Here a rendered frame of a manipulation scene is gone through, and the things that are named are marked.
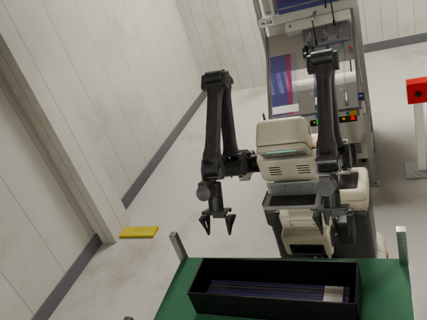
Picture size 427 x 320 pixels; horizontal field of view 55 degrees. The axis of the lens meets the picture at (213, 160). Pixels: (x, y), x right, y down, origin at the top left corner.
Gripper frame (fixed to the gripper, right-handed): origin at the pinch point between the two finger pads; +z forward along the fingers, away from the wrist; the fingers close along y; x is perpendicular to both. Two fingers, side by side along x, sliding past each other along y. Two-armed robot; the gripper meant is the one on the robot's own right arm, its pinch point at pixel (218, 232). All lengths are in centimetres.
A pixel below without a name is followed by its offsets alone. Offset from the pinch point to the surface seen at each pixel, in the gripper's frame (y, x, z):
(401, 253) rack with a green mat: 63, 8, 9
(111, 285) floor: -148, 108, 73
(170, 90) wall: -195, 322, -97
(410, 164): 74, 231, 6
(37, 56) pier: -174, 91, -108
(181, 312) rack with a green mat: -13.3, -12.6, 26.8
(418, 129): 80, 204, -23
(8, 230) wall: -189, 57, 15
